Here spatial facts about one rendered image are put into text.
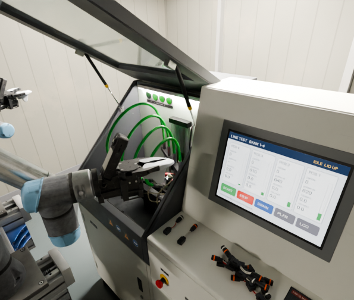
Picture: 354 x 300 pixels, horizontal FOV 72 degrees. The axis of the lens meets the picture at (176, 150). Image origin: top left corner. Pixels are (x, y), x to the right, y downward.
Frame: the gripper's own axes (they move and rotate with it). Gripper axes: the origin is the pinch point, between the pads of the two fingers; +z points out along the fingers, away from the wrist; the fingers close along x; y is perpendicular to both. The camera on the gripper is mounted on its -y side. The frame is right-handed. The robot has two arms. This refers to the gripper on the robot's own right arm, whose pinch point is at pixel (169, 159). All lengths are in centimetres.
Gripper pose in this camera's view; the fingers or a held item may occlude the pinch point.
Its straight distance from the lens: 65.6
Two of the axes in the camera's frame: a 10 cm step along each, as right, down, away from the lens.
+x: 3.3, 3.1, -8.9
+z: 9.4, -1.8, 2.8
